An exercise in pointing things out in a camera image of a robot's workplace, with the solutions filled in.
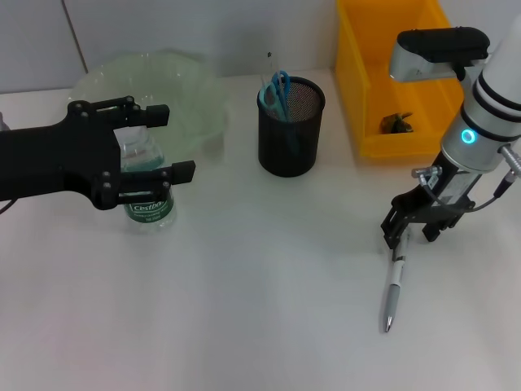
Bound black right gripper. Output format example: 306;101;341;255
380;152;482;251

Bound green plastic wrapper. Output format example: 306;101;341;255
379;112;416;135

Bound green glass fruit plate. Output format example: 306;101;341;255
67;48;231;165

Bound black mesh pen holder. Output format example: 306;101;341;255
256;76;326;178

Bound dark right arm cable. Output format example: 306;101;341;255
411;145;521;213

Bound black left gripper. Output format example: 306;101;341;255
0;95;197;212

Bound grey ballpoint pen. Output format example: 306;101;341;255
381;230;411;334

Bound clear bottle with green label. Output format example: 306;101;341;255
112;125;178;236

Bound blue scissors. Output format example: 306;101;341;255
258;69;303;156

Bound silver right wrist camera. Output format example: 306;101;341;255
388;26;492;83

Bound transparent plastic ruler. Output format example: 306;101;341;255
259;50;292;123

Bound yellow plastic bin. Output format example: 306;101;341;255
335;0;481;159

